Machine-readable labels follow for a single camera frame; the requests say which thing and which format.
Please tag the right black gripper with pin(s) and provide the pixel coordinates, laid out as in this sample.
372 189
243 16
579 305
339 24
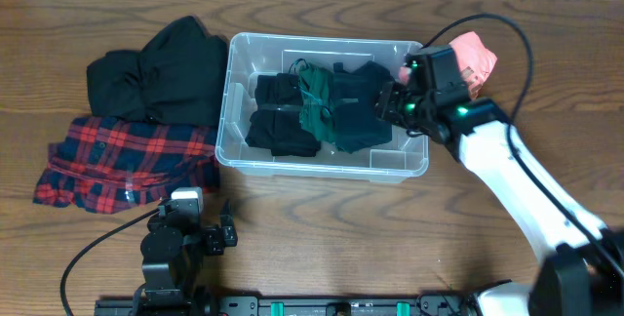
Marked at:
394 93

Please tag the large black folded garment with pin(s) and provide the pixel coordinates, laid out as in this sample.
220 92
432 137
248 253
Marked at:
177 78

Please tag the navy garment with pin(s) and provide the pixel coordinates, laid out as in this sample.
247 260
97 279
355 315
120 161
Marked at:
353 97

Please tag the dark green garment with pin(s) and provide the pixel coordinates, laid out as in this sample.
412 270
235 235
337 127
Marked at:
316 114

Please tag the coral pink printed shirt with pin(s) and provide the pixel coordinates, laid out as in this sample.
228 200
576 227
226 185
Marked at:
475 60

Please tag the clear plastic storage bin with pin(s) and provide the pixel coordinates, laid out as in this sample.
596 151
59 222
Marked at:
255 54

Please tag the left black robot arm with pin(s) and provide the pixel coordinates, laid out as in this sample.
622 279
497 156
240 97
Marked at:
174 249

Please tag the red navy plaid shirt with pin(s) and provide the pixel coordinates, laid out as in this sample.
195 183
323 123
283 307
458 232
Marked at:
106 165

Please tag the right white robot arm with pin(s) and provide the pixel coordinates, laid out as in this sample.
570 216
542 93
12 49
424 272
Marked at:
580 258

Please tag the black taped garment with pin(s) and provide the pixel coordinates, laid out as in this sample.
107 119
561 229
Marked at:
275 124

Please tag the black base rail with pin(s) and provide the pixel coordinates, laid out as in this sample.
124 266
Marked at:
428 305

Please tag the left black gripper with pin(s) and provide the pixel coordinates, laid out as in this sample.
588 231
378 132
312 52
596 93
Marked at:
215 245

